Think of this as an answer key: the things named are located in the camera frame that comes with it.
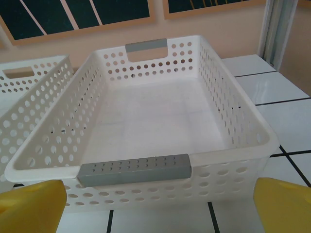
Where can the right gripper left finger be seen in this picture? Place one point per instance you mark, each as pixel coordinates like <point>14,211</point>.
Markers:
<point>29,208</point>

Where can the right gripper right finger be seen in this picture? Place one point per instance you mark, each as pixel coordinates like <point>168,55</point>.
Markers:
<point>284,208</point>

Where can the large white perforated basket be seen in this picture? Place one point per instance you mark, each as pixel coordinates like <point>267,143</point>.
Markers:
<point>36,61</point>

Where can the aluminium frame post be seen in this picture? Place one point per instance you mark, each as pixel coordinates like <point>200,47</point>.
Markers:
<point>274,36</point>

